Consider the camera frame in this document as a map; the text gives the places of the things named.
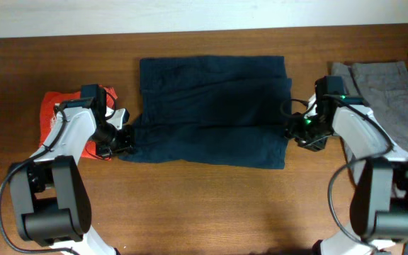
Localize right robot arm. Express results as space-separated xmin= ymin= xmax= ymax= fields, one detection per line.
xmin=285 ymin=76 xmax=408 ymax=255

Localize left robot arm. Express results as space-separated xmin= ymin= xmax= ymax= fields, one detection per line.
xmin=0 ymin=84 xmax=135 ymax=255

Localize folded red printed t-shirt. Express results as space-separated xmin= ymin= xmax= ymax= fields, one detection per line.
xmin=40 ymin=87 xmax=118 ymax=159

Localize navy blue shorts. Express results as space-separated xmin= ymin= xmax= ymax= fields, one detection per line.
xmin=121 ymin=56 xmax=292 ymax=169

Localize grey shorts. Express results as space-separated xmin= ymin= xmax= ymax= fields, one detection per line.
xmin=331 ymin=62 xmax=408 ymax=152

